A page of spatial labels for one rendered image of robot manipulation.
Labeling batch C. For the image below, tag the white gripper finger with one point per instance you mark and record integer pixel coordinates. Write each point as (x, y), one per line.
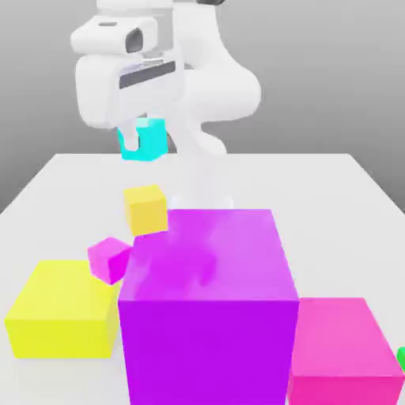
(131, 138)

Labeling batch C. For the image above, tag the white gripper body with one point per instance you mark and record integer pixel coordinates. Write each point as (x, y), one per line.
(101, 95)

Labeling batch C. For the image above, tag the small cyan cube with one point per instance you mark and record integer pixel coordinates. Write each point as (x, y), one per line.
(152, 142)

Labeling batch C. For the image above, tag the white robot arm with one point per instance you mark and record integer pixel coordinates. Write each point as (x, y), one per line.
(218, 82)

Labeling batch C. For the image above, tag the small orange cube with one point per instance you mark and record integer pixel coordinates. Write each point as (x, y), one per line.
(146, 211)

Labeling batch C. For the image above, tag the small magenta cube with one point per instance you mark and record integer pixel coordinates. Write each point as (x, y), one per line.
(109, 261)

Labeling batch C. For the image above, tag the small green cube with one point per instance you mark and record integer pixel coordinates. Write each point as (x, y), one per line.
(401, 357)

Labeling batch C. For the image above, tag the large yellow box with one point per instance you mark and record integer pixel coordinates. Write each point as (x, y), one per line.
(60, 313)

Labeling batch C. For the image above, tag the large purple box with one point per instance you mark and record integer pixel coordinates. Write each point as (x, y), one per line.
(208, 316)

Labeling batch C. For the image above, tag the large pink box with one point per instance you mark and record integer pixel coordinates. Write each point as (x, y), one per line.
(341, 348)

